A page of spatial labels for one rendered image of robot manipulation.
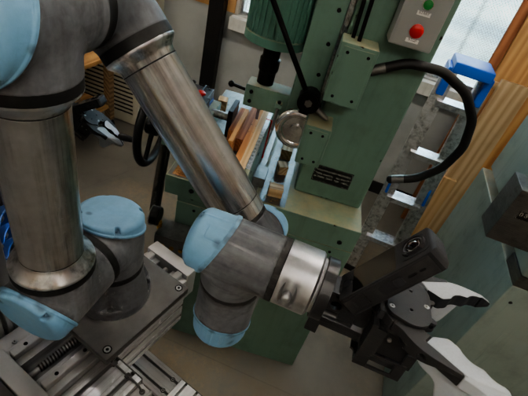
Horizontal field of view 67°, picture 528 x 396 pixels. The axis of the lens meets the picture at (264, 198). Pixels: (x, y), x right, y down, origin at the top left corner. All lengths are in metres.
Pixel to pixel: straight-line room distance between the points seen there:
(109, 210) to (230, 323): 0.34
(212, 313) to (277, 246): 0.13
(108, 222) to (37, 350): 0.32
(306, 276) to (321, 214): 0.82
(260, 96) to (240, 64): 1.56
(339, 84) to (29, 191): 0.74
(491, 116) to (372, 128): 1.30
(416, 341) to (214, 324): 0.23
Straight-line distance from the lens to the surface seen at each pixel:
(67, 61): 0.44
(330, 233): 1.24
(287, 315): 1.55
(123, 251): 0.73
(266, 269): 0.42
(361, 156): 1.20
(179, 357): 1.76
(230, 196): 0.54
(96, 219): 0.72
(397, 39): 1.02
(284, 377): 1.80
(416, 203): 2.05
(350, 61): 1.00
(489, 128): 2.41
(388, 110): 1.14
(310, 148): 1.09
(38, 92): 0.44
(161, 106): 0.52
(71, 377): 0.89
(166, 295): 0.90
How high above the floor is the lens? 1.55
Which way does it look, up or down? 38 degrees down
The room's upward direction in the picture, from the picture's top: 16 degrees clockwise
